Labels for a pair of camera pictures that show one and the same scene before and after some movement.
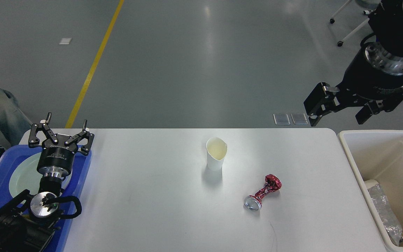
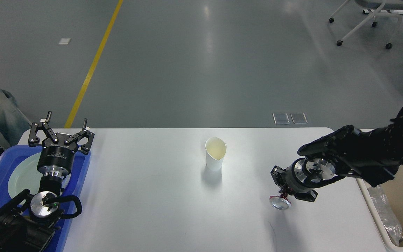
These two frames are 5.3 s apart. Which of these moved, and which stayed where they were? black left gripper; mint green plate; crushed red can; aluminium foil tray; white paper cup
Moved: crushed red can
Stayed: black left gripper; aluminium foil tray; mint green plate; white paper cup
